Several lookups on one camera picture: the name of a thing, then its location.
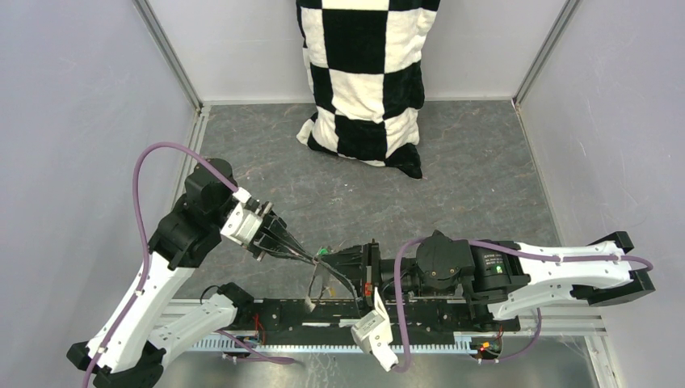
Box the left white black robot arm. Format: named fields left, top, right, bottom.
left=67, top=158, right=313, bottom=387

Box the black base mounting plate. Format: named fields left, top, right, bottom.
left=235, top=297, right=521, bottom=347

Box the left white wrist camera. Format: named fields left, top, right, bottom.
left=220, top=188, right=263, bottom=246

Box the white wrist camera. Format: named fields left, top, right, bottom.
left=351, top=287, right=398, bottom=372
left=220, top=188, right=263, bottom=246

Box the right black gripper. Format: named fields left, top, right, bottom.
left=317, top=238, right=456, bottom=316

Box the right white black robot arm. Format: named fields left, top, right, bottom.
left=321, top=230, right=656, bottom=330

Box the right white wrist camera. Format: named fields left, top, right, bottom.
left=351, top=287, right=398, bottom=372

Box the black white checkered pillow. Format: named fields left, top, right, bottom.
left=295, top=0, right=440, bottom=179

